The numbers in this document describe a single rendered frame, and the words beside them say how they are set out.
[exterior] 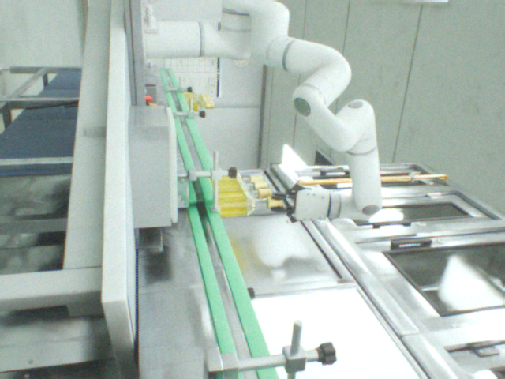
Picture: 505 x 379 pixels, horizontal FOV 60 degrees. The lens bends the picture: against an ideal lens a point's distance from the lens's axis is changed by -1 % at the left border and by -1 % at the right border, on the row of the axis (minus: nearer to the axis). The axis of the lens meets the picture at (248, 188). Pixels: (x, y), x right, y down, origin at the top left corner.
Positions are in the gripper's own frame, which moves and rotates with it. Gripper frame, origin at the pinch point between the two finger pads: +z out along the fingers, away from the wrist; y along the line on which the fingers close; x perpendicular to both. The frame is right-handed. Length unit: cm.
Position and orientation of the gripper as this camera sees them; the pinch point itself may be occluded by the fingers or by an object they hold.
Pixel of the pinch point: (278, 201)
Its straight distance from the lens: 134.9
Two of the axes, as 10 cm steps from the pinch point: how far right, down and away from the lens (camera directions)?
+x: -0.3, 4.2, -9.1
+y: 0.6, -9.1, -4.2
